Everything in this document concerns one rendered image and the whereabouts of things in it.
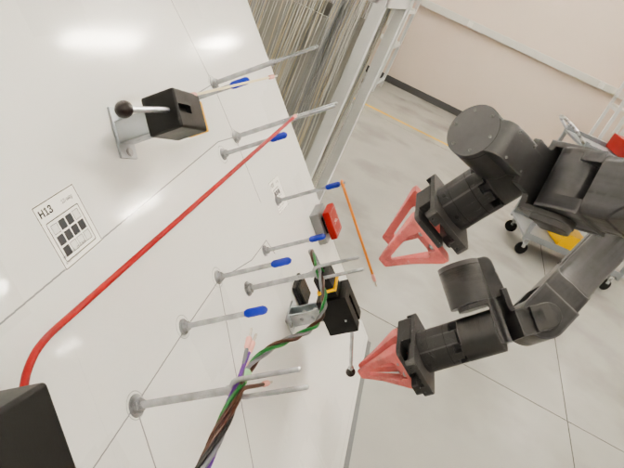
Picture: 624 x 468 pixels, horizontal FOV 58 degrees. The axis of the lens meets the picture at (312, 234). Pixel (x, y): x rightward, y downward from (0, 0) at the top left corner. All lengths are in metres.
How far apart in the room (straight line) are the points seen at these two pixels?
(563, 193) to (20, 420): 0.50
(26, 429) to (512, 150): 0.47
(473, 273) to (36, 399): 0.60
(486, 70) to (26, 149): 8.53
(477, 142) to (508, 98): 8.30
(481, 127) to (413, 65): 8.34
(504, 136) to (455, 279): 0.25
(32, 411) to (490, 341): 0.59
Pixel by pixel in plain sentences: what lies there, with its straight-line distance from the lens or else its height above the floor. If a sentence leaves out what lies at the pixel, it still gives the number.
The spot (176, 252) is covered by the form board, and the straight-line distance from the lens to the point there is 0.55.
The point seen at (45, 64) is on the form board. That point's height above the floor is 1.34.
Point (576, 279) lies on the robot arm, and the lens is 0.82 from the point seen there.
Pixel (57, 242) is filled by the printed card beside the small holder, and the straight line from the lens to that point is 0.43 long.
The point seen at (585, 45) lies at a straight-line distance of 8.88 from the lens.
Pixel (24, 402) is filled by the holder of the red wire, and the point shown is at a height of 1.31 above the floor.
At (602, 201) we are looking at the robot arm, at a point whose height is 1.39.
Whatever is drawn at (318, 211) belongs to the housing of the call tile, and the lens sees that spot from 0.96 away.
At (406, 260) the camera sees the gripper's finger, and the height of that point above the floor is 1.22.
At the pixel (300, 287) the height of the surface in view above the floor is 1.07.
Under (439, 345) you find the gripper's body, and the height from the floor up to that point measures 1.12.
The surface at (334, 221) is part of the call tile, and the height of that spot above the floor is 1.10.
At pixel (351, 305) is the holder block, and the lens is 0.74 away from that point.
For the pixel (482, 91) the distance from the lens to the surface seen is 8.87.
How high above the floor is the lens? 1.50
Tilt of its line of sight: 26 degrees down
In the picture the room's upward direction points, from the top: 25 degrees clockwise
